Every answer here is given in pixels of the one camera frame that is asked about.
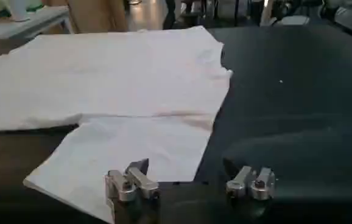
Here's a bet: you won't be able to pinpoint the grey equipment pile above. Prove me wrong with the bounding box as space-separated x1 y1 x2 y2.
259 0 352 40

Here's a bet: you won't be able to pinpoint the white t-shirt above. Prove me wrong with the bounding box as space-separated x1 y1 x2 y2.
0 25 234 224

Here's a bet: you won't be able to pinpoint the brown cardboard box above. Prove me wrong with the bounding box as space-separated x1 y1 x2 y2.
41 0 129 34

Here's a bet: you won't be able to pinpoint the white side table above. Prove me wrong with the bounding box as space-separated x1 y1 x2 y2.
0 5 73 40

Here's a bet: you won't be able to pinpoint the dark chair legs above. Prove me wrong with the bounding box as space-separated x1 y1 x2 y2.
163 0 241 30

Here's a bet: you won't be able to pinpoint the white bottle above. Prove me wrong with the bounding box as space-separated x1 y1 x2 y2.
7 0 31 23

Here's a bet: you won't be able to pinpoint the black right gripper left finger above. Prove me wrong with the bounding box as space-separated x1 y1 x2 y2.
104 158 161 203

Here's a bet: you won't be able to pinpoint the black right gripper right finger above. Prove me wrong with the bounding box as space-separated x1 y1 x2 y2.
223 156 276 201

